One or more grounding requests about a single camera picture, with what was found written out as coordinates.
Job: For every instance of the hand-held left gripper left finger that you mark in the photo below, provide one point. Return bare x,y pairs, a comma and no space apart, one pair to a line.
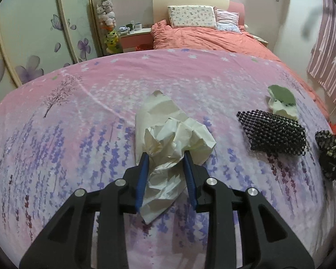
142,179

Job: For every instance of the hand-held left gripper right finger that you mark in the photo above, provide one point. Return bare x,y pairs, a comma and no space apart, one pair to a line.
189,179

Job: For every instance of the dark floral cloth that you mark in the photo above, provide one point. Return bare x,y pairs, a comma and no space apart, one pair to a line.
326,143

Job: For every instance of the white paper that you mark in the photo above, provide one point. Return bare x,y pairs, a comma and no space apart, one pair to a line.
168,137

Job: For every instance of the lavender printed sheet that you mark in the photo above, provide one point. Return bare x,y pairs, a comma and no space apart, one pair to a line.
100,117

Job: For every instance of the black beaded mat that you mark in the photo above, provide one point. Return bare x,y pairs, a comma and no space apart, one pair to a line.
274,131

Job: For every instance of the striped pink curtain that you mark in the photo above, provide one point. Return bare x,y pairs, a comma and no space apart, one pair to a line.
330,47

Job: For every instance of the yellow-green plush toy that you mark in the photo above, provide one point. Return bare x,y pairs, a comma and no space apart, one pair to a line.
112,42

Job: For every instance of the pink nightstand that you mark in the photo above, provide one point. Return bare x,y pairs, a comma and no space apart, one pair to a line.
134,37

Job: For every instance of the coral duvet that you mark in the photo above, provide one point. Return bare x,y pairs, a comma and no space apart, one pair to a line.
226,42

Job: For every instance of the white mug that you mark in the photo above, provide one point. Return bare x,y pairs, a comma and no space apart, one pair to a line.
137,27

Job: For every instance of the dark mug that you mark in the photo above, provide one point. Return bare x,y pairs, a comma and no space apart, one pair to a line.
129,27

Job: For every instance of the wooden nightstand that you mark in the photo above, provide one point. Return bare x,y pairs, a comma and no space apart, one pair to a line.
260,40

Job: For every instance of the floral pillow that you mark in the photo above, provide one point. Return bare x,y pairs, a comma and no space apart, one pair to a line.
191,16

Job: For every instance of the striped pink pillow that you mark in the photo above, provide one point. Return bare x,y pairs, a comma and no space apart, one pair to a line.
228,21

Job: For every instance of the stack of plush toys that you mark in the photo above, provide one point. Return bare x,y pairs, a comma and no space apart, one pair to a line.
106,12

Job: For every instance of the cream and pink headboard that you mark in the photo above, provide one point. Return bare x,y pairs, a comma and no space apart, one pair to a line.
184,0

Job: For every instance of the floral sliding wardrobe doors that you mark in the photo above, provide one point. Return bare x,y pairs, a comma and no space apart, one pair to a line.
30,33

